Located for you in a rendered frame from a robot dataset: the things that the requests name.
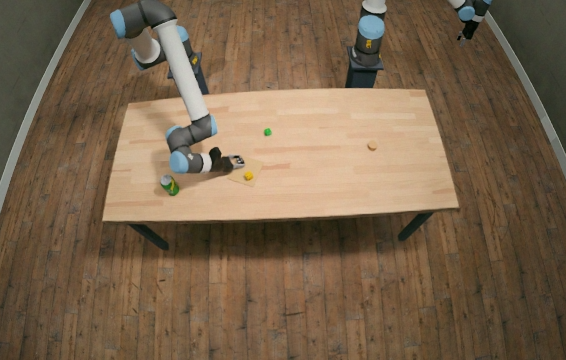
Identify green can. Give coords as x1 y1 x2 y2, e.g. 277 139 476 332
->
159 173 181 198

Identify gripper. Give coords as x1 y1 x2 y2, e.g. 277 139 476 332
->
461 19 480 41
210 155 234 174

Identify tan mat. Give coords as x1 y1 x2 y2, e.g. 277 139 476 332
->
226 156 265 189

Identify wooden table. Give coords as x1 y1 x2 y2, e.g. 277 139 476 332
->
101 88 461 252

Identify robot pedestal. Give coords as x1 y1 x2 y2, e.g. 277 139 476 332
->
166 49 210 98
344 47 385 90

